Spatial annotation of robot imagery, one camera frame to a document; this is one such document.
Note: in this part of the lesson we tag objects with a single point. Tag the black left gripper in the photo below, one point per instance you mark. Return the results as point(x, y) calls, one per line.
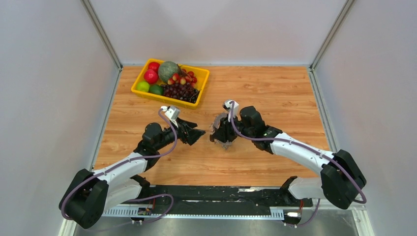
point(192, 135)

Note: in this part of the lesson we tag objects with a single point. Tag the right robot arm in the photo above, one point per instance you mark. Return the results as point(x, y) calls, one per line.
point(339, 179)

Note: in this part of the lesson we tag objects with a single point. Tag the red apple upper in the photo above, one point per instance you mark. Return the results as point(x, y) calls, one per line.
point(154, 66)

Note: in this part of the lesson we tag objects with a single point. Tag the yellow plastic fruit tray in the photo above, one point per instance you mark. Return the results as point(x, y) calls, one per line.
point(202, 77)

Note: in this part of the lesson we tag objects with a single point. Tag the dark purple grape bunch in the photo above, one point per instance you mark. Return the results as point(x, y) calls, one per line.
point(185, 93)

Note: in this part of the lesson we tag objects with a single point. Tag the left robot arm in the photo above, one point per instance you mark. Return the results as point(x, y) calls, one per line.
point(91, 193)

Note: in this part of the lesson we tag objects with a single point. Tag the red grape bunch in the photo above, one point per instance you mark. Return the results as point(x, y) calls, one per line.
point(183, 77)

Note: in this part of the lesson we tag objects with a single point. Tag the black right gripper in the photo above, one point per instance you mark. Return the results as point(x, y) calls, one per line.
point(223, 132)

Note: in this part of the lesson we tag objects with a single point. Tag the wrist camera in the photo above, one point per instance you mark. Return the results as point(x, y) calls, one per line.
point(232, 108)
point(172, 113)

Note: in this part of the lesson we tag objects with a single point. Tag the red apple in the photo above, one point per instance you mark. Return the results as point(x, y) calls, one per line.
point(151, 77)
point(154, 66)

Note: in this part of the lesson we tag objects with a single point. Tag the red apple lower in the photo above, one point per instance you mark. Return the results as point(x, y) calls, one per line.
point(151, 77)

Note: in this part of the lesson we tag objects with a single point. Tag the light green apple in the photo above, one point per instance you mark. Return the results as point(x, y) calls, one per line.
point(143, 86)

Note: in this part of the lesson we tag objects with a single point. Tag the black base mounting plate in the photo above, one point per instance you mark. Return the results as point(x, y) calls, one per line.
point(217, 200)

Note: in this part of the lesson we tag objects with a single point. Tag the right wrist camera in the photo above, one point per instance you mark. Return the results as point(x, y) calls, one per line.
point(232, 108)

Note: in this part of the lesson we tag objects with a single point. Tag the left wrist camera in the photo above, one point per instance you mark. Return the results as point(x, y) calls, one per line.
point(172, 113)

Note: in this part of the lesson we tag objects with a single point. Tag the green melon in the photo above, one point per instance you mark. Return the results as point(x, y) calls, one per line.
point(167, 69)

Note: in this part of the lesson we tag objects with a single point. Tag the dark green lime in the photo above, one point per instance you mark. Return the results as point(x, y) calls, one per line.
point(156, 89)

